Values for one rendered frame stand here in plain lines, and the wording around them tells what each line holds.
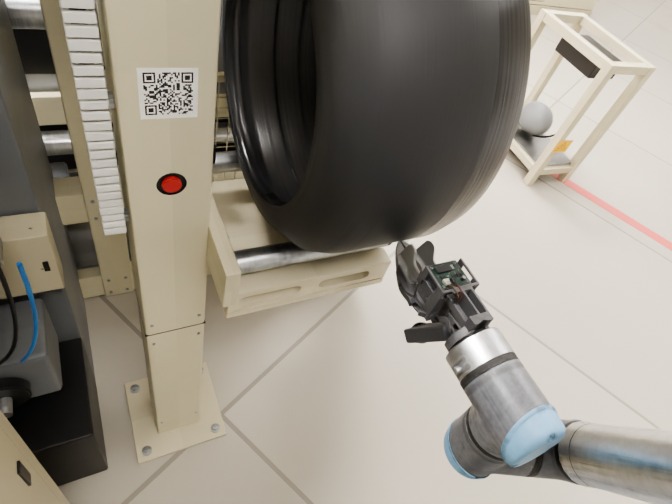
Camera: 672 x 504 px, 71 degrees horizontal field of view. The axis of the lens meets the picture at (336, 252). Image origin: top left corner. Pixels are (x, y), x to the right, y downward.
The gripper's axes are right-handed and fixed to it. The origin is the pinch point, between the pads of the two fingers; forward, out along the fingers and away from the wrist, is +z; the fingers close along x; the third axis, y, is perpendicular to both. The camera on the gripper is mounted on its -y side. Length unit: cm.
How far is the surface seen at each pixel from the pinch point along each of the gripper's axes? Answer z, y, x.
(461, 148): -2.5, 24.3, 1.8
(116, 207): 19.2, -0.9, 43.2
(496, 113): -1.1, 28.5, -2.7
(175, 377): 18, -64, 35
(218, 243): 13.8, -7.2, 28.1
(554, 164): 100, -88, -207
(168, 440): 15, -101, 39
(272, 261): 10.6, -11.0, 18.6
